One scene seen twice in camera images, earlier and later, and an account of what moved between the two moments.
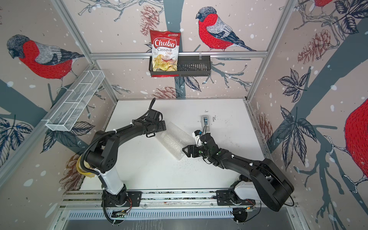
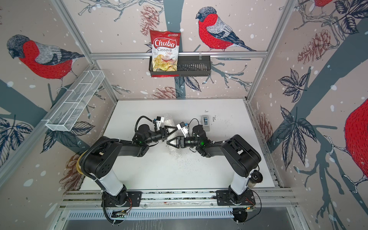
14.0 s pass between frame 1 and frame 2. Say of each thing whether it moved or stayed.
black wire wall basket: stayed
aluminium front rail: stayed
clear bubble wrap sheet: moved
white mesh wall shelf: stayed
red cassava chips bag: stayed
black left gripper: moved
